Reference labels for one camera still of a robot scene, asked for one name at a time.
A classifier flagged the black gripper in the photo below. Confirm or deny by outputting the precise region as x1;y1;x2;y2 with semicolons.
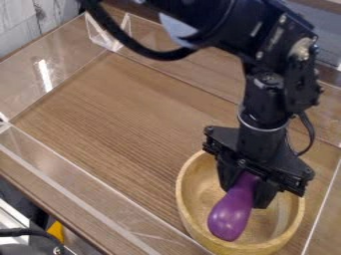
201;114;317;210

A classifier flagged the purple toy eggplant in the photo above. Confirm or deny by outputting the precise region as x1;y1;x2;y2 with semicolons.
206;173;258;242

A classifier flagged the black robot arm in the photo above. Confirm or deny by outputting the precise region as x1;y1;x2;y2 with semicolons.
79;0;322;209

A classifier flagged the brown wooden bowl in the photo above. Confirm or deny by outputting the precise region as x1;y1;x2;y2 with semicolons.
175;150;305;255

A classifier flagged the black and yellow device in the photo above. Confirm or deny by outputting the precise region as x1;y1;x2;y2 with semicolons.
0;197;79;255

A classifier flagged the clear acrylic tray enclosure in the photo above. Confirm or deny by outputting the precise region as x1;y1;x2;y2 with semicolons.
0;18;341;255

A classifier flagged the clear acrylic corner bracket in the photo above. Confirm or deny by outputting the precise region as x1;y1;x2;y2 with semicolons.
86;13;132;53

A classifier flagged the black cable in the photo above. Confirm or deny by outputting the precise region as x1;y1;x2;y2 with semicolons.
0;228;64;255

